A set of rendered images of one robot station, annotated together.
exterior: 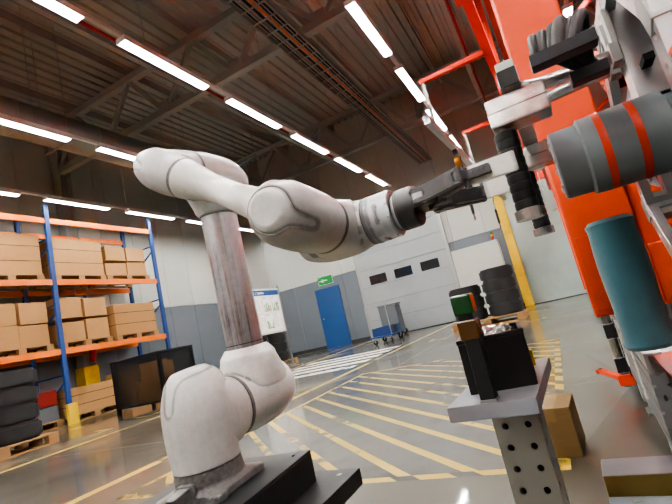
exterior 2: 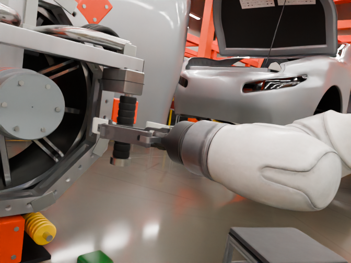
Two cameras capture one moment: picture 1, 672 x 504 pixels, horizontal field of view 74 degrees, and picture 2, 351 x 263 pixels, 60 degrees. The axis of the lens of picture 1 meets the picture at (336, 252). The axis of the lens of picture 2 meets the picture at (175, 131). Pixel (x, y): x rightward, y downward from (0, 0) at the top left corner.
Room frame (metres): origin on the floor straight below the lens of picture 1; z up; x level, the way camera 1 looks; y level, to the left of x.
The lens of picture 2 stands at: (1.27, -0.02, 0.89)
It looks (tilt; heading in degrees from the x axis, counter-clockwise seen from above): 5 degrees down; 197
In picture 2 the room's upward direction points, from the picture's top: 8 degrees clockwise
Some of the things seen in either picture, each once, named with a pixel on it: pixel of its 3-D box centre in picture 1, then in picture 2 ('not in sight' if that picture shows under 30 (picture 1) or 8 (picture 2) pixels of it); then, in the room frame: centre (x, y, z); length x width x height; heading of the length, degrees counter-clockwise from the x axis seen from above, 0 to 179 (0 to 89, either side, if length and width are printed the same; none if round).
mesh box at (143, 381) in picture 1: (155, 379); not in sight; (8.43, 3.84, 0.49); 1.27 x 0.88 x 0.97; 65
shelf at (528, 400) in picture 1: (506, 385); not in sight; (1.08, -0.31, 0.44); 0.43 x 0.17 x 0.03; 153
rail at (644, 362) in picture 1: (626, 334); not in sight; (2.36, -1.35, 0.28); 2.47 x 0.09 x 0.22; 153
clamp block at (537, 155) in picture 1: (535, 156); not in sight; (0.98, -0.49, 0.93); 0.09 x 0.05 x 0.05; 63
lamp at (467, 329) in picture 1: (470, 329); not in sight; (0.90, -0.22, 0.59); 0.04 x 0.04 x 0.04; 63
